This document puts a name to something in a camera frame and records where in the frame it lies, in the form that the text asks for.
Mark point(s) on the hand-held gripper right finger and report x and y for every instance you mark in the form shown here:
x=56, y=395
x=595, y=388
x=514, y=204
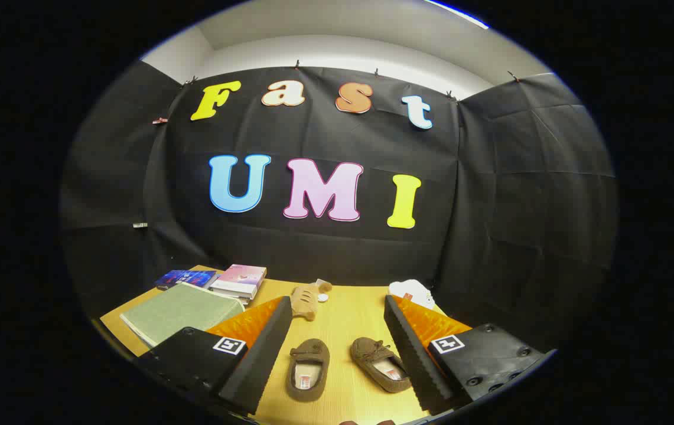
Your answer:
x=413, y=360

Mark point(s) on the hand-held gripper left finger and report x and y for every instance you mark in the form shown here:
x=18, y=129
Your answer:
x=260, y=366

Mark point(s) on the brown suede moccasin shoe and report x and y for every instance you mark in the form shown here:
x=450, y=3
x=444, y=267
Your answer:
x=372, y=353
x=308, y=351

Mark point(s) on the green fabric storage box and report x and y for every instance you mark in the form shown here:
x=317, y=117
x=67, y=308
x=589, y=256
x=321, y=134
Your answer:
x=177, y=310

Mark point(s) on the white plush toy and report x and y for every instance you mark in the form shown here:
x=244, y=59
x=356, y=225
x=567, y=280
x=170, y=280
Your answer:
x=413, y=290

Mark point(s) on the white-edged book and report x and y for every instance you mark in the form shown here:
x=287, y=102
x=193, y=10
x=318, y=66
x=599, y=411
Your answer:
x=236, y=297

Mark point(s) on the tan bread plush toy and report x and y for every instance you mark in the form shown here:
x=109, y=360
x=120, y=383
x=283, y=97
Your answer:
x=304, y=301

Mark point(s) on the pink cover book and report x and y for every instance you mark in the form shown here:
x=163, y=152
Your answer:
x=242, y=274

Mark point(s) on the blue cover book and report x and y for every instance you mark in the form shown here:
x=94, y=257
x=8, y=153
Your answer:
x=186, y=277

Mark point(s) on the black backdrop cloth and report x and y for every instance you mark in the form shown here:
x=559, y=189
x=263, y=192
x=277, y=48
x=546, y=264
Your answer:
x=325, y=248

